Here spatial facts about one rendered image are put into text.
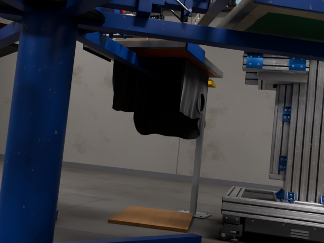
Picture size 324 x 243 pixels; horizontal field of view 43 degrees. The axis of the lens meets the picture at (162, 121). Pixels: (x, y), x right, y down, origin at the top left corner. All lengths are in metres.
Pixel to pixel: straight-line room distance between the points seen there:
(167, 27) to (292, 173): 1.28
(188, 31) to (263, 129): 4.55
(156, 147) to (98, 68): 1.59
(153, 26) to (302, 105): 1.22
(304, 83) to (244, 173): 3.68
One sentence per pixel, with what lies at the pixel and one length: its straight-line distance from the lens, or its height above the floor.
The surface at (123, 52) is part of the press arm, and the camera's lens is 2.02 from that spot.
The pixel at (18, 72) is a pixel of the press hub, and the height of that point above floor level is 0.66.
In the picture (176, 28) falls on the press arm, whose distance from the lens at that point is 1.59.
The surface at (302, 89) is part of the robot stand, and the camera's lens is 2.52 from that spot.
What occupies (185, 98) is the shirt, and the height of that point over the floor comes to 0.74.
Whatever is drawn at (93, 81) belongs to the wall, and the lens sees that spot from 6.67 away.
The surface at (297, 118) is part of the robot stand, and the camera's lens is 2.50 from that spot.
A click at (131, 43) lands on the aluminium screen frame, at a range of 2.18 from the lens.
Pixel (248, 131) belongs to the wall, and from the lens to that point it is 6.05.
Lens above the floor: 0.45
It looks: 4 degrees up
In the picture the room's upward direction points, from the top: 6 degrees clockwise
